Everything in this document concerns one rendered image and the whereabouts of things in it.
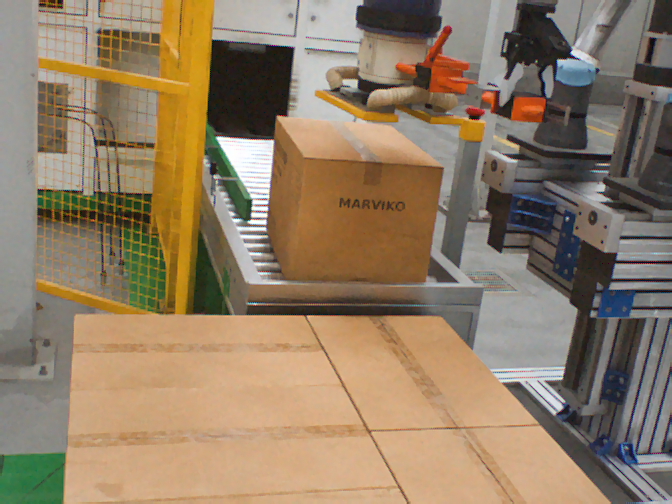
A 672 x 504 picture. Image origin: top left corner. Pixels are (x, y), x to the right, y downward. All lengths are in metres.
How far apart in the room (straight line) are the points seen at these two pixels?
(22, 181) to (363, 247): 1.16
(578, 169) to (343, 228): 0.69
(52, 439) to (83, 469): 1.14
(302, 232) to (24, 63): 1.05
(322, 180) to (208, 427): 0.86
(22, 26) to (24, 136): 0.34
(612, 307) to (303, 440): 0.84
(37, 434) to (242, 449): 1.20
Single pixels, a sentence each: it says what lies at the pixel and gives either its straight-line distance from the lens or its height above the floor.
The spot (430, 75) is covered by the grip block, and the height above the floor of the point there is 1.22.
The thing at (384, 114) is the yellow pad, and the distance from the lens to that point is 2.19.
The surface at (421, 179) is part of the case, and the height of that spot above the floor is 0.91.
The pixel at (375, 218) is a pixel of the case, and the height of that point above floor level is 0.79.
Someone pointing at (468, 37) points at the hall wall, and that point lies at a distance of 12.21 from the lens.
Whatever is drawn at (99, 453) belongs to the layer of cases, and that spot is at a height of 0.54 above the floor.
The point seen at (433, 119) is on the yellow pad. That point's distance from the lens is 2.25.
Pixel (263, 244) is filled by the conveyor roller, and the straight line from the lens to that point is 2.84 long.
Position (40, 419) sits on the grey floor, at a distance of 2.88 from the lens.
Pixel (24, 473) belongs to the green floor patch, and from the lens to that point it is 2.63.
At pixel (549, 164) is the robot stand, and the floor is 0.99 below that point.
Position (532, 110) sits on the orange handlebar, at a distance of 1.80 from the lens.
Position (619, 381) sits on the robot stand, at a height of 0.45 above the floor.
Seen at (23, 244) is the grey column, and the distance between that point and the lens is 3.01.
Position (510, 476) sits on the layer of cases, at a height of 0.54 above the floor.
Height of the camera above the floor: 1.44
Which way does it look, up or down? 18 degrees down
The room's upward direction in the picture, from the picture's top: 7 degrees clockwise
